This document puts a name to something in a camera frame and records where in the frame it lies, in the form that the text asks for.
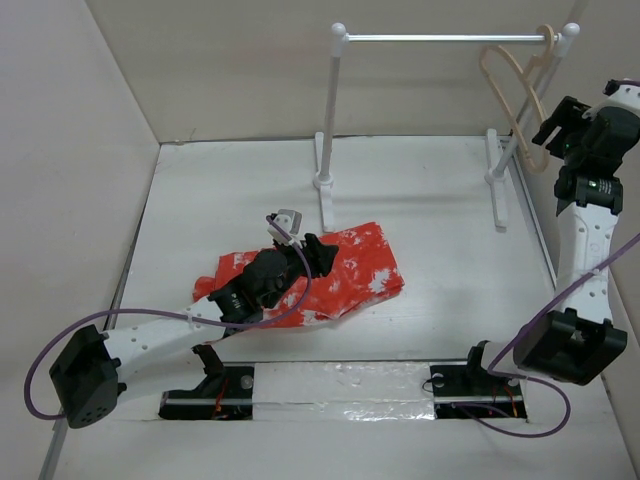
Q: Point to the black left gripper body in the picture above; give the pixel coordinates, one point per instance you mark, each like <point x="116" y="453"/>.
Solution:
<point x="291" y="274"/>

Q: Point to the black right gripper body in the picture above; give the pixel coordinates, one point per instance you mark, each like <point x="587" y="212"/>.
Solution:
<point x="574" y="152"/>

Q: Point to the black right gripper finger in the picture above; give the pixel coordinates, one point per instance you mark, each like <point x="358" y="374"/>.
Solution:
<point x="550" y="132"/>
<point x="567" y="124"/>

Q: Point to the red white patterned trousers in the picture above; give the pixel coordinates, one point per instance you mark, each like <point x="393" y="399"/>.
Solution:
<point x="364" y="273"/>

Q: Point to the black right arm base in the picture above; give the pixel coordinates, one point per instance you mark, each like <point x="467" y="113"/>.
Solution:
<point x="463" y="390"/>

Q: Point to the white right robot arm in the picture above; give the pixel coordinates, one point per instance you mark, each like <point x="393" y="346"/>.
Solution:
<point x="572" y="339"/>

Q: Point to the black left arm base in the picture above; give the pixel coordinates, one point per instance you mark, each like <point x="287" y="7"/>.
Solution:
<point x="225" y="393"/>

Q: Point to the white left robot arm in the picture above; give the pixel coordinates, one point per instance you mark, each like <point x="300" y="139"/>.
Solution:
<point x="96" y="371"/>

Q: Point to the white clothes rack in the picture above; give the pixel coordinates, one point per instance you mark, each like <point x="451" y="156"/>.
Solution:
<point x="534" y="60"/>

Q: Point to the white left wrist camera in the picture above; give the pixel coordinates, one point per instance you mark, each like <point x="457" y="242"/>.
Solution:
<point x="284" y="226"/>

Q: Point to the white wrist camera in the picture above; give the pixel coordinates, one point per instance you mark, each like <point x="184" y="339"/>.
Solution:
<point x="624" y="94"/>
<point x="284" y="226"/>

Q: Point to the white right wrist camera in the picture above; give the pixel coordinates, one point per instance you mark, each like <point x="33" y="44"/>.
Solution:
<point x="624" y="94"/>

